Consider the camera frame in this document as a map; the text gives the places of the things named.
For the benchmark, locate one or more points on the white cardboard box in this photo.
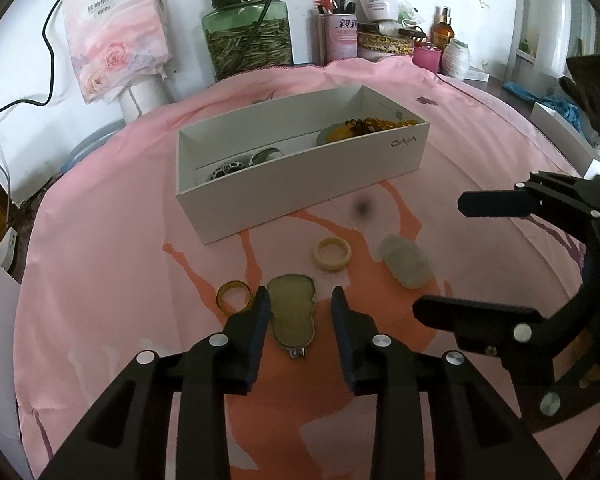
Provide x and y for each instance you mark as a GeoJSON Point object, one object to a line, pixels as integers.
{"type": "Point", "coordinates": [305, 185]}

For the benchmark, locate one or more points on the small green jade bangle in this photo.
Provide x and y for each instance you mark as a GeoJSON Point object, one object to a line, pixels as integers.
{"type": "Point", "coordinates": [325, 135]}

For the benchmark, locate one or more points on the white cream jar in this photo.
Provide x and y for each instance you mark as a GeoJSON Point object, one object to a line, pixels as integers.
{"type": "Point", "coordinates": [380, 5]}

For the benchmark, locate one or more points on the pink printed tablecloth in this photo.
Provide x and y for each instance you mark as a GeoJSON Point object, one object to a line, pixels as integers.
{"type": "Point", "coordinates": [130, 260]}

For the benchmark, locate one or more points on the white cylinder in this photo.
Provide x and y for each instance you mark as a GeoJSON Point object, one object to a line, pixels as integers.
{"type": "Point", "coordinates": [145, 100]}

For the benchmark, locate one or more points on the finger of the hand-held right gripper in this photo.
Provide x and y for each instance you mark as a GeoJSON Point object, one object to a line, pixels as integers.
{"type": "Point", "coordinates": [480, 317]}
{"type": "Point", "coordinates": [495, 202]}

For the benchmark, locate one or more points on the white power strip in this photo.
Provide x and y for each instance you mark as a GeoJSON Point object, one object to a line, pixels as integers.
{"type": "Point", "coordinates": [5, 247]}

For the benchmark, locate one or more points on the floral tissue pack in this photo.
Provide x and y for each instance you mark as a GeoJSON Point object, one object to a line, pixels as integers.
{"type": "Point", "coordinates": [110, 35]}

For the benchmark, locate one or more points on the ornate round tin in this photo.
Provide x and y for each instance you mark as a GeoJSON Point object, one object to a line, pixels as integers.
{"type": "Point", "coordinates": [380, 45]}

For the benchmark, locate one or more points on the brown glass bottle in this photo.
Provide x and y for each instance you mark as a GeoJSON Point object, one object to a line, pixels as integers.
{"type": "Point", "coordinates": [442, 30]}

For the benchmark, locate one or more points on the red comb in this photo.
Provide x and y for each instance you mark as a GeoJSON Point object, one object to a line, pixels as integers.
{"type": "Point", "coordinates": [321, 0]}

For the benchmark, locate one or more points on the white side box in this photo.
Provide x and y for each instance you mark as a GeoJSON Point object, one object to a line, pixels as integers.
{"type": "Point", "coordinates": [560, 135]}

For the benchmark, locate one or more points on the green glass jar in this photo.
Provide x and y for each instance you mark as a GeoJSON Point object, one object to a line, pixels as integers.
{"type": "Point", "coordinates": [245, 45]}

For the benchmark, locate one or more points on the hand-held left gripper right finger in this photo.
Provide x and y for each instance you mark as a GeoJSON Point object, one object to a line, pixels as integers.
{"type": "Point", "coordinates": [342, 330]}

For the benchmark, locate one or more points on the blue cloth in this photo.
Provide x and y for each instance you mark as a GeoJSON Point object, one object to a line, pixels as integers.
{"type": "Point", "coordinates": [555, 107]}

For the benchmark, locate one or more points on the pink pen holder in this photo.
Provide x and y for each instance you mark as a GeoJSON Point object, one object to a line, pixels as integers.
{"type": "Point", "coordinates": [337, 40]}

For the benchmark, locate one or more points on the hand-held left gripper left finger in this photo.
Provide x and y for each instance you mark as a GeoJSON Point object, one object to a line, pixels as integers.
{"type": "Point", "coordinates": [257, 330]}

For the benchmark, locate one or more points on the pink cup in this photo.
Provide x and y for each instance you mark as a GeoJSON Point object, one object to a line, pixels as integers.
{"type": "Point", "coordinates": [426, 57]}

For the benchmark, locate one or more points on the gourd-shaped pale jade pendant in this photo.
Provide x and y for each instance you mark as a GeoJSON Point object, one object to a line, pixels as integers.
{"type": "Point", "coordinates": [290, 310]}

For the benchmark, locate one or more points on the translucent pale pendant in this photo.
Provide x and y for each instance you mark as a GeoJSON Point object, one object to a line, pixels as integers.
{"type": "Point", "coordinates": [405, 260]}

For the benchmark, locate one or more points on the white thread roll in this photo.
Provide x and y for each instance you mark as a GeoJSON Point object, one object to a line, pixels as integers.
{"type": "Point", "coordinates": [455, 57]}

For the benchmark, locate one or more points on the blue plastic basin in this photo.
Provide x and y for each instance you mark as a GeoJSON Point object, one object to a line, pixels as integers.
{"type": "Point", "coordinates": [95, 142]}

